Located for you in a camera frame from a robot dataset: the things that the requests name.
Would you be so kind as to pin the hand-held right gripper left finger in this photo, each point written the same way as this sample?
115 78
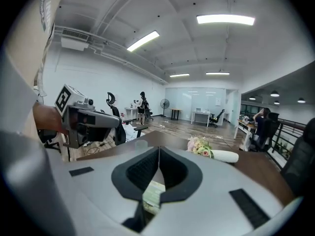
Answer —
98 193

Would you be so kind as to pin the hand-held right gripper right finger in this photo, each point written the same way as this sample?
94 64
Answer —
209 205

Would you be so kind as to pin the long ceiling light panel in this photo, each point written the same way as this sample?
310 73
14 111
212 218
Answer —
143 41
225 19
217 73
179 75

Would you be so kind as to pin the white ceiling air conditioner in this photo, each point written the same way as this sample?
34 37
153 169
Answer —
73 39

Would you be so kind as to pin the pastel flower bouquet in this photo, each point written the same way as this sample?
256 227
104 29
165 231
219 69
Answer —
199 147

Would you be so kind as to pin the person's left forearm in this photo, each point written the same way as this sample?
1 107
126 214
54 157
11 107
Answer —
46 118

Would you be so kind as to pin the wooden desk with white legs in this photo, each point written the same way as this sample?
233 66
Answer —
243 125

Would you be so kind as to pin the white vase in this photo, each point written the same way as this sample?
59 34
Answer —
225 156

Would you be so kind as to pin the small white table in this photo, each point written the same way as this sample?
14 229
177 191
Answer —
131 109

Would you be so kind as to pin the black metal railing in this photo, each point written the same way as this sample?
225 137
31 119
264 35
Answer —
288 131

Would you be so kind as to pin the wooden table with black legs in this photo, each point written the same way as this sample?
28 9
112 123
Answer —
175 109

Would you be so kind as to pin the glass partition wall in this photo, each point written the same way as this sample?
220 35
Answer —
197 99

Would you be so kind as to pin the black standing fan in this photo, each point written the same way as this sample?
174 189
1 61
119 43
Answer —
164 104

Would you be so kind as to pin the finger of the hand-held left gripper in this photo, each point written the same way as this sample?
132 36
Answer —
103 119

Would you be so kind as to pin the black mesh office chair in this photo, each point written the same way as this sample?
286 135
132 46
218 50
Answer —
301 156

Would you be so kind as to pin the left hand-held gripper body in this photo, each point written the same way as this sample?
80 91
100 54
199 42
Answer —
64 99

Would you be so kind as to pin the clear plastic cup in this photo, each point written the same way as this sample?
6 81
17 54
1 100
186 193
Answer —
141 144

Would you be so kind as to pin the black office chair with headrest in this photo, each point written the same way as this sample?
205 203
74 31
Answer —
118 122

